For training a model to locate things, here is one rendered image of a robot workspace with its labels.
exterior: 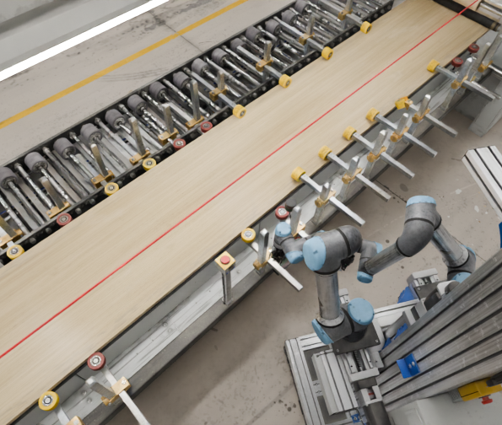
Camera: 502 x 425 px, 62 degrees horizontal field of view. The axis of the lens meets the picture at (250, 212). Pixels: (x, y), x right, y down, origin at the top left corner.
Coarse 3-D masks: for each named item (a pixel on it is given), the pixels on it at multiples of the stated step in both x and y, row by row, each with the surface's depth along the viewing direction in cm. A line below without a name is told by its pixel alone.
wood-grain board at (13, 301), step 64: (320, 64) 315; (384, 64) 317; (256, 128) 279; (320, 128) 280; (128, 192) 248; (192, 192) 249; (256, 192) 251; (64, 256) 225; (128, 256) 226; (192, 256) 227; (0, 320) 205; (64, 320) 206; (128, 320) 207; (0, 384) 190
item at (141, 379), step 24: (456, 96) 330; (408, 144) 301; (384, 168) 289; (360, 192) 285; (240, 288) 239; (216, 312) 231; (192, 336) 223; (168, 360) 217; (144, 384) 211; (96, 408) 204; (120, 408) 207
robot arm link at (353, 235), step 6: (336, 228) 157; (342, 228) 154; (348, 228) 154; (354, 228) 157; (312, 234) 194; (318, 234) 185; (348, 234) 152; (354, 234) 153; (360, 234) 156; (348, 240) 151; (354, 240) 152; (360, 240) 155; (354, 246) 152; (354, 252) 154
